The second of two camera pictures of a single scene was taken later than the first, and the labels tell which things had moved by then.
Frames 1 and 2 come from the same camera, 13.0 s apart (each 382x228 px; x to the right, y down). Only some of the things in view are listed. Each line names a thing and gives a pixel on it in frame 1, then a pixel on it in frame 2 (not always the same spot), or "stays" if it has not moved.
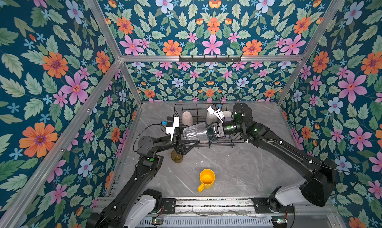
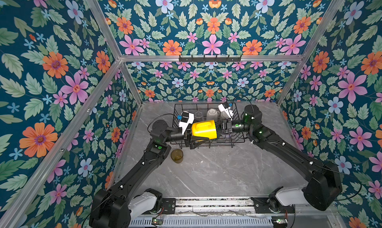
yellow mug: x=207 y=178 -> x=205 y=129
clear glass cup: x=197 y=132 -> x=199 y=115
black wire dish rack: x=210 y=124 stays
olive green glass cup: x=177 y=158 stays
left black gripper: x=177 y=146 -> x=188 y=142
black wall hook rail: x=209 y=59 stays
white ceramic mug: x=211 y=118 stays
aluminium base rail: x=215 y=207 stays
